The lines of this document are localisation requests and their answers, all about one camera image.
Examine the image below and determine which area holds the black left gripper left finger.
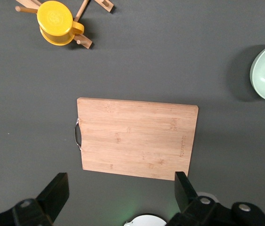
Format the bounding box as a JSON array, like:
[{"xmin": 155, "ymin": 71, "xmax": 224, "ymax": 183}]
[{"xmin": 0, "ymin": 172, "xmax": 70, "ymax": 226}]

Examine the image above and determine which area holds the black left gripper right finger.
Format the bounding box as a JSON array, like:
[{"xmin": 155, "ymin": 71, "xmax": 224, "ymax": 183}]
[{"xmin": 167, "ymin": 171, "xmax": 265, "ymax": 226}]

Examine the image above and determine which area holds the wooden cutting board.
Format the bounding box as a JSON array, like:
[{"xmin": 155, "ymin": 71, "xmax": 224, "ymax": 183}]
[{"xmin": 73, "ymin": 97, "xmax": 199, "ymax": 181}]

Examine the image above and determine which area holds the wooden mug rack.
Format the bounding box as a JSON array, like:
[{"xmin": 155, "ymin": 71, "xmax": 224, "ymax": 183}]
[{"xmin": 14, "ymin": 0, "xmax": 114, "ymax": 49}]

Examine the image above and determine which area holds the yellow mug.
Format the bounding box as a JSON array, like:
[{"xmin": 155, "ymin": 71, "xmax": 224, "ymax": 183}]
[{"xmin": 37, "ymin": 0, "xmax": 85, "ymax": 47}]

